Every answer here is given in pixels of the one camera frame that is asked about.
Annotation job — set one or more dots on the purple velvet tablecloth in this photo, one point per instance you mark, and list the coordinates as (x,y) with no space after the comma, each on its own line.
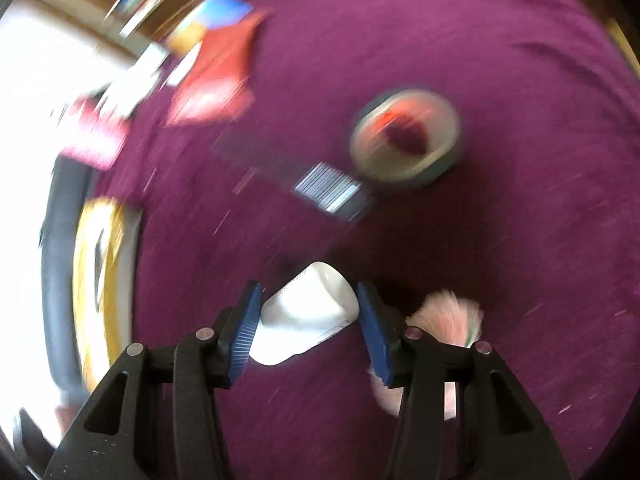
(500,260)

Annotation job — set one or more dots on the beige packing tape roll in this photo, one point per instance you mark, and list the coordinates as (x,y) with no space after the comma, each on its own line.
(185,37)

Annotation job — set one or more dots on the white plastic bottle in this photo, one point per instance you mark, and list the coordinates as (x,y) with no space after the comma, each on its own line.
(305,315)

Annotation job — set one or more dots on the red foil packet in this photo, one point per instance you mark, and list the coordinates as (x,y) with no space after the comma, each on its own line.
(215,80)

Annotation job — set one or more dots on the pink knit sleeve thermos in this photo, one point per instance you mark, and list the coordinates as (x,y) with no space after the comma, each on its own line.
(95,140)

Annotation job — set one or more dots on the blue packet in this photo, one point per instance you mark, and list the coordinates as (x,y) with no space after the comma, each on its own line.
(225,10)

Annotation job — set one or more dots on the black leather chair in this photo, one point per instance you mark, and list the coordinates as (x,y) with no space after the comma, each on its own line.
(57,285)

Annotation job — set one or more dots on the yellow taped cardboard tray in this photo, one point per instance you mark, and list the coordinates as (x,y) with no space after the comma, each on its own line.
(87,265)

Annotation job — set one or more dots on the thin black rod barcode label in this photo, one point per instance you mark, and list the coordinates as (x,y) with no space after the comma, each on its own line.
(330,192)

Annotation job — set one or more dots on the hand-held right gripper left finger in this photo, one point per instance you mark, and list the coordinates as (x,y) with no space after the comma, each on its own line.
(245,331)

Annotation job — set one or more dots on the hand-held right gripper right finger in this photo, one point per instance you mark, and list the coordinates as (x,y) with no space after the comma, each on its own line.
(374,331)

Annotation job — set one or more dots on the pink fluffy puff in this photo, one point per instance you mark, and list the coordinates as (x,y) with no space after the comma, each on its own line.
(450,317)

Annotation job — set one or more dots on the black electrical tape roll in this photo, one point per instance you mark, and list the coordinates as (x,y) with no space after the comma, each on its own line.
(370,161)

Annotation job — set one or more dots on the white rectangular box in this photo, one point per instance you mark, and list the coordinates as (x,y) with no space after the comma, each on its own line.
(150,67)

